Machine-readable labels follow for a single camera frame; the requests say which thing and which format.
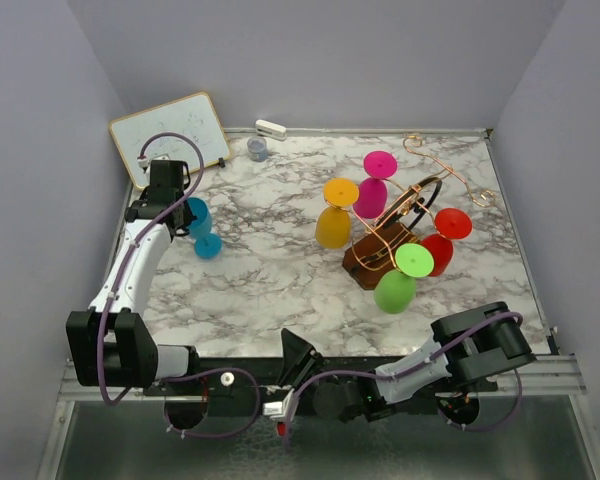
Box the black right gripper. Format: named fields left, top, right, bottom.
left=277, top=328, right=339, bottom=400

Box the blue plastic wine glass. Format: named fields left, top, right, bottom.
left=187, top=197, right=223, bottom=260

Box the magenta plastic wine glass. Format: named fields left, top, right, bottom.
left=353, top=150, right=397, bottom=219

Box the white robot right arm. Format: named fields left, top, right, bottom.
left=271, top=301, right=536, bottom=428

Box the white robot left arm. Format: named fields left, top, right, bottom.
left=66, top=159, right=201, bottom=395

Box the green plastic wine glass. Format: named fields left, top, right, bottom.
left=374, top=243, right=434, bottom=314

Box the yellow plastic wine glass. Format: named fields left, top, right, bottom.
left=315, top=178, right=359, bottom=249

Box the red plastic wine glass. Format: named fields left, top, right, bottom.
left=420, top=208, right=473, bottom=277

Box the gold framed whiteboard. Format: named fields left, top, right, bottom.
left=109, top=92, right=232, bottom=190

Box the small blue glass jar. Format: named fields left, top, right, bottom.
left=247, top=136, right=269, bottom=162

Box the white eraser block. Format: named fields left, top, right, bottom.
left=254, top=119, right=287, bottom=141

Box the black metal base frame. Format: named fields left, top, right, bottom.
left=82, top=324, right=561, bottom=419

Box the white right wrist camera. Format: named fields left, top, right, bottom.
left=262, top=389, right=295, bottom=437

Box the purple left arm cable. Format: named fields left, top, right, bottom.
left=97, top=131, right=262, bottom=440

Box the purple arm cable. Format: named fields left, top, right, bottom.
left=282, top=310, right=526, bottom=451
left=97, top=131, right=262, bottom=440

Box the copper wire glass rack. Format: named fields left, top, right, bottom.
left=342, top=134, right=496, bottom=291

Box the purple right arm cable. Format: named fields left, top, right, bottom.
left=282, top=310, right=526, bottom=451

